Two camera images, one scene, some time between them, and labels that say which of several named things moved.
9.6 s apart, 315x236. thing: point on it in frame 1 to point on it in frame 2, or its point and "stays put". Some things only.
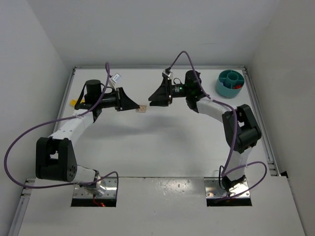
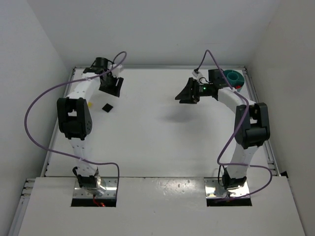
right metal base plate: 214,188 stays put
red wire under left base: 99,204 stays put
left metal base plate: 110,191 stays put
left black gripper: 119,99 to 110,82
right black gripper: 168,90 to 193,90
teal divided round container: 229,83 stays put
